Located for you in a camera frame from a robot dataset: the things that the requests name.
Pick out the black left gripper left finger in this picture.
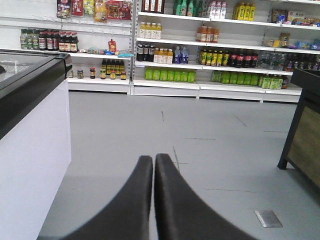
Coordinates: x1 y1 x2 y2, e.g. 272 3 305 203
37 155 153 240

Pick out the black wooden produce stand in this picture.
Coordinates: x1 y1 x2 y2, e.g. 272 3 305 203
277 69 320 189

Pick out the white chest freezer black lid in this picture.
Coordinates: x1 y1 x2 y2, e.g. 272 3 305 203
0 49 72 240

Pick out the white supermarket shelf unit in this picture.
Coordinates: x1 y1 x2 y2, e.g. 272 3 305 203
0 0 320 103

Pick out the metal floor socket plate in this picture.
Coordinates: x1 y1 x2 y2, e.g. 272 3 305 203
254 210 283 228

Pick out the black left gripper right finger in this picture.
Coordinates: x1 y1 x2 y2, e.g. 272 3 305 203
154 153 253 240

